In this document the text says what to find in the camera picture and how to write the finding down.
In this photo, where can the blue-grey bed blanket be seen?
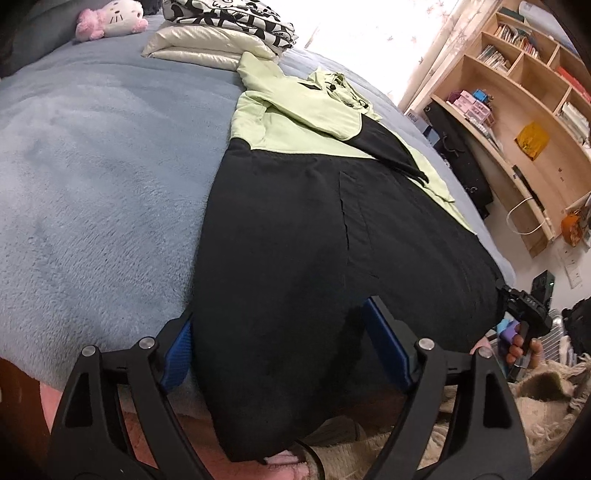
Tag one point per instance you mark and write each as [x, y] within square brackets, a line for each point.
[92, 161]

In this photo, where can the black flat device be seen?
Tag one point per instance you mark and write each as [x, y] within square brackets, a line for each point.
[526, 187]

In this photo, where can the cream folded puffer jacket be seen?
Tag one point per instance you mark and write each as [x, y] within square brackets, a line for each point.
[194, 44]

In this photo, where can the white wall socket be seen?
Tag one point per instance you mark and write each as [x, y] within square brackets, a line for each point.
[574, 272]

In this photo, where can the green and black hooded jacket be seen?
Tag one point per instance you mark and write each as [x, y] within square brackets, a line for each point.
[286, 230]

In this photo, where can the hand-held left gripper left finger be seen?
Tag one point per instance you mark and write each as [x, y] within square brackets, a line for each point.
[178, 355]

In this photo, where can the silver ribbed suitcase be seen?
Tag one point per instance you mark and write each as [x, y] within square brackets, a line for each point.
[554, 337]

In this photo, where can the black white printed folded clothes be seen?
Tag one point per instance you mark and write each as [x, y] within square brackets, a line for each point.
[221, 14]

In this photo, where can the long black bag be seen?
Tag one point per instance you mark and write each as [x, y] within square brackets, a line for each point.
[457, 147]

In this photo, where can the blue toy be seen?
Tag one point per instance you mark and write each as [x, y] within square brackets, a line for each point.
[480, 95]

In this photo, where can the white floral curtain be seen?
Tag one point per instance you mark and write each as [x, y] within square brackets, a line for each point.
[443, 37]

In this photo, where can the pink white plush toy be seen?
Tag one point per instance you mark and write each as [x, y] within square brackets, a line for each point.
[115, 16]

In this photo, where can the blue-grey pillow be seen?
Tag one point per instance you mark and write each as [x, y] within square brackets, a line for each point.
[41, 32]

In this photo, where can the white printed box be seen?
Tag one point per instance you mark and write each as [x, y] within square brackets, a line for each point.
[413, 117]

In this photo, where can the wooden bookshelf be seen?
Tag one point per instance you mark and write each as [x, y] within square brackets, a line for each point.
[508, 87]

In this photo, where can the black cloth pile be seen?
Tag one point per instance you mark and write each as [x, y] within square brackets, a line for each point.
[577, 318]

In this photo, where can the row of books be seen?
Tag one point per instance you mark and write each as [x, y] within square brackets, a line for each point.
[575, 83]
[577, 120]
[517, 39]
[494, 57]

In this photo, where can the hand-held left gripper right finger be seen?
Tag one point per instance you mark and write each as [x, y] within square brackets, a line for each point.
[390, 344]

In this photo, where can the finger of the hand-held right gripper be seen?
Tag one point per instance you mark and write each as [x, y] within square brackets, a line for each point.
[505, 290]

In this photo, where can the yellow bag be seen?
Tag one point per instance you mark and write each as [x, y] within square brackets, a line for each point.
[533, 141]

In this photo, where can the person's right hand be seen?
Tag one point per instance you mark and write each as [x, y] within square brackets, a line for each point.
[535, 353]

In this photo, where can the brown wooden bed frame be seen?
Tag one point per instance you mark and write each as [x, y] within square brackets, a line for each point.
[18, 401]

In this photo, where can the stack of pink boxes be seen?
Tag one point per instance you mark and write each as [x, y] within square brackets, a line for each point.
[475, 110]

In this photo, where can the orange bag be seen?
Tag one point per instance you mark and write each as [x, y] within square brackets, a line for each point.
[575, 228]

